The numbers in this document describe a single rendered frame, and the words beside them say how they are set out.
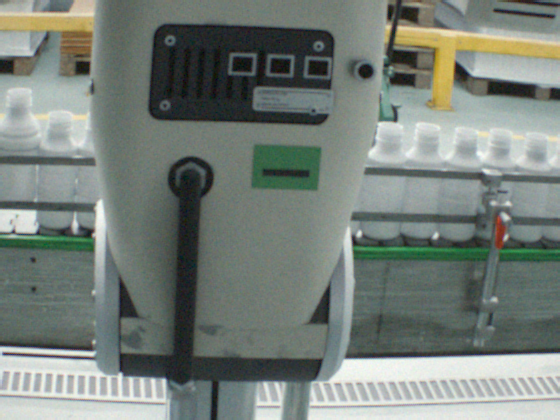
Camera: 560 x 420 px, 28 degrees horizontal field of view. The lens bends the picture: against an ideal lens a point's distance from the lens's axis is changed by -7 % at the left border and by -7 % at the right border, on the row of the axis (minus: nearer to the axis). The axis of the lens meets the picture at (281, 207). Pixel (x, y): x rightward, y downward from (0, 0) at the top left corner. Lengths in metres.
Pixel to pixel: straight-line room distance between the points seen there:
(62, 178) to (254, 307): 0.74
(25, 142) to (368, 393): 1.98
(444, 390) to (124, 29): 2.71
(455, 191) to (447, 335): 0.22
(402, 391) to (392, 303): 1.73
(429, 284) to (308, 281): 0.80
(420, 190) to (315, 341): 0.77
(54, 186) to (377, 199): 0.46
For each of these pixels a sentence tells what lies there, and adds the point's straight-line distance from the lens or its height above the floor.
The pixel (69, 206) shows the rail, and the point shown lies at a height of 1.04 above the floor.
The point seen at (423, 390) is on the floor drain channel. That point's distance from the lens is 3.46.
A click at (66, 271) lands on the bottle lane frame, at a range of 1.65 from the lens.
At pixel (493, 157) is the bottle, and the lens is 1.72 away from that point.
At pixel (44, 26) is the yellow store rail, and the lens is 6.52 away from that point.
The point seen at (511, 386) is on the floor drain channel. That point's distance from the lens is 3.54.
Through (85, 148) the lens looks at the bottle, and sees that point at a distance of 1.63.
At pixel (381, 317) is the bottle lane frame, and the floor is 0.89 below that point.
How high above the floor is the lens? 1.59
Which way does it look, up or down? 19 degrees down
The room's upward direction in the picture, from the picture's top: 5 degrees clockwise
